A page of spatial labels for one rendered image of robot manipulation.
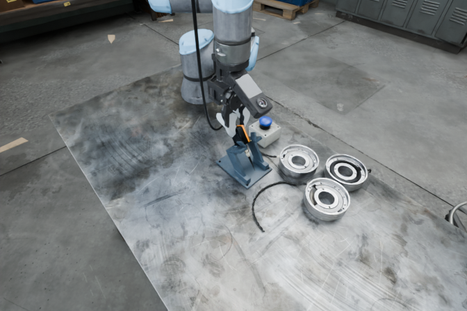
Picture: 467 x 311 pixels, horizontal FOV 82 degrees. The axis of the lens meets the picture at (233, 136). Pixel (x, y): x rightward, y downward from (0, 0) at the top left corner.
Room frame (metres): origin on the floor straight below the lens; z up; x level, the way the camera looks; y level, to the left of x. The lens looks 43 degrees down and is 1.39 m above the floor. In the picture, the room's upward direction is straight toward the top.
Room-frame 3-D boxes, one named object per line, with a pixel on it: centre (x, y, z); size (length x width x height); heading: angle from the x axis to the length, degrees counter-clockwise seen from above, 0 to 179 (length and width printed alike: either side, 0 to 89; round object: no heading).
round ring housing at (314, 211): (0.38, -0.23, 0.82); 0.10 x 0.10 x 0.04
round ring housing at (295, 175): (0.50, -0.18, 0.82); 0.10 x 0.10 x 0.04
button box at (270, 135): (0.63, -0.09, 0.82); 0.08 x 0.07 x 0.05; 42
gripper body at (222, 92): (0.54, 0.01, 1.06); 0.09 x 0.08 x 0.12; 43
